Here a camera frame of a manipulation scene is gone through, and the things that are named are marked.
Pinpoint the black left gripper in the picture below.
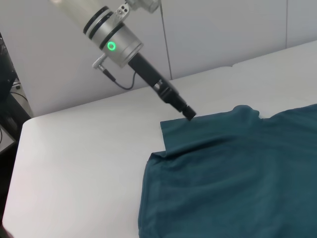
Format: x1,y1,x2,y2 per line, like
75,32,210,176
127,53,198,122

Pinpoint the teal blue shirt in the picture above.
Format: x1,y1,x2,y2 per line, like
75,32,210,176
137,104,317,238

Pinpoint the black equipment rack with cables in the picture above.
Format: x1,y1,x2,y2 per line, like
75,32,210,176
0,32,33,154

